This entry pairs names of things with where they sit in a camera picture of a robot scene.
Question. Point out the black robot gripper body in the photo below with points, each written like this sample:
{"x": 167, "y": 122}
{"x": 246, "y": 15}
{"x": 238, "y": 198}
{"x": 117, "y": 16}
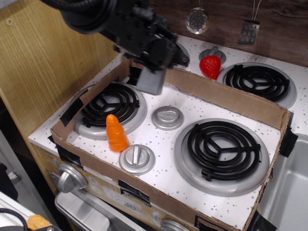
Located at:
{"x": 145, "y": 37}

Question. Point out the grey pepper shaker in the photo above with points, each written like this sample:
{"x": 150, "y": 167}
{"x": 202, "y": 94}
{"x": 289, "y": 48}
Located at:
{"x": 151, "y": 82}

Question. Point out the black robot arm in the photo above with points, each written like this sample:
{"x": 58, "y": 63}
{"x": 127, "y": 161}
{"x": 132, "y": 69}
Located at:
{"x": 88, "y": 16}

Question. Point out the back left black burner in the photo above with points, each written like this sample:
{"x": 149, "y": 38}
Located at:
{"x": 183, "y": 49}

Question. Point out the black burner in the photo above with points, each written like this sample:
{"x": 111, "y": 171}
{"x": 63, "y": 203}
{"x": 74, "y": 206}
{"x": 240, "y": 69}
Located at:
{"x": 221, "y": 157}
{"x": 119, "y": 99}
{"x": 261, "y": 79}
{"x": 183, "y": 49}

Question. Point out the hanging silver strainer spoon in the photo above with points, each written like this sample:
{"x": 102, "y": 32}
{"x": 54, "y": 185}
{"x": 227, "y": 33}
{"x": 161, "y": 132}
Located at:
{"x": 198, "y": 19}

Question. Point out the front left black burner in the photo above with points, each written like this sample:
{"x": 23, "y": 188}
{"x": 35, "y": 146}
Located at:
{"x": 119, "y": 99}

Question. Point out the back silver stove knob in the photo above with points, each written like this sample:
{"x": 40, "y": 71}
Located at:
{"x": 213, "y": 51}

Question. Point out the silver stove knob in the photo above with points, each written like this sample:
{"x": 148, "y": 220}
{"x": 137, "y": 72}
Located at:
{"x": 213, "y": 51}
{"x": 167, "y": 118}
{"x": 137, "y": 159}

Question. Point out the red toy strawberry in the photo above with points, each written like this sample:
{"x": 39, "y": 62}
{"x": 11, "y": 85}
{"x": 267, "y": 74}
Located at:
{"x": 210, "y": 66}

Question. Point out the upper silver stove knob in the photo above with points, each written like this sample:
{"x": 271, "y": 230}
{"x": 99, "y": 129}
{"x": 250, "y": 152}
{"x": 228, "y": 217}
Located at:
{"x": 167, "y": 118}

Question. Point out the hanging silver slotted spatula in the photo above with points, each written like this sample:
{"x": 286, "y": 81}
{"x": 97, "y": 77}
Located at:
{"x": 249, "y": 31}

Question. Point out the orange toy carrot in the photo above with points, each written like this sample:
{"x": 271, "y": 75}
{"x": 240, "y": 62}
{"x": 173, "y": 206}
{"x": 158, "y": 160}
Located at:
{"x": 116, "y": 136}

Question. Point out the lower silver stove knob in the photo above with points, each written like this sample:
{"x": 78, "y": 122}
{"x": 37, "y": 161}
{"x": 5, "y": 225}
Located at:
{"x": 137, "y": 159}

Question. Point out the back right black burner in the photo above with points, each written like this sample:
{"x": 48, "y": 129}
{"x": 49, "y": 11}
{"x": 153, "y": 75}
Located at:
{"x": 261, "y": 79}

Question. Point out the front right black burner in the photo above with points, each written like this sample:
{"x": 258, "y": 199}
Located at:
{"x": 221, "y": 157}

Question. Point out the left silver oven knob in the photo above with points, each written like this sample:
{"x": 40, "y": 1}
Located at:
{"x": 70, "y": 179}

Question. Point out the silver oven knob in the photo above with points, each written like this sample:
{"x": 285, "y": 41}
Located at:
{"x": 70, "y": 179}
{"x": 169, "y": 225}

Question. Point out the digital clock display sticker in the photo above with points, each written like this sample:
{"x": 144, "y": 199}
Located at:
{"x": 120, "y": 199}

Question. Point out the right silver oven knob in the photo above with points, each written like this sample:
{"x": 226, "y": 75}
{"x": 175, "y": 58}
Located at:
{"x": 169, "y": 225}

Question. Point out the orange object bottom left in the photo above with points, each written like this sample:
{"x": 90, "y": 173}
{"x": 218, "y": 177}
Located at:
{"x": 36, "y": 222}

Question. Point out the grey toy sink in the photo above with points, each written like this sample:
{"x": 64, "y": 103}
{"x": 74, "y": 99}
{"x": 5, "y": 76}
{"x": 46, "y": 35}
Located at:
{"x": 284, "y": 204}

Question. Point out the brown cardboard box frame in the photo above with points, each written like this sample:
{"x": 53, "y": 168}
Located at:
{"x": 162, "y": 192}

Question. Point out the silver oven door handle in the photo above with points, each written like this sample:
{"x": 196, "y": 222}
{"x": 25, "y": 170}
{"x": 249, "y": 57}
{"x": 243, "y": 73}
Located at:
{"x": 93, "y": 214}

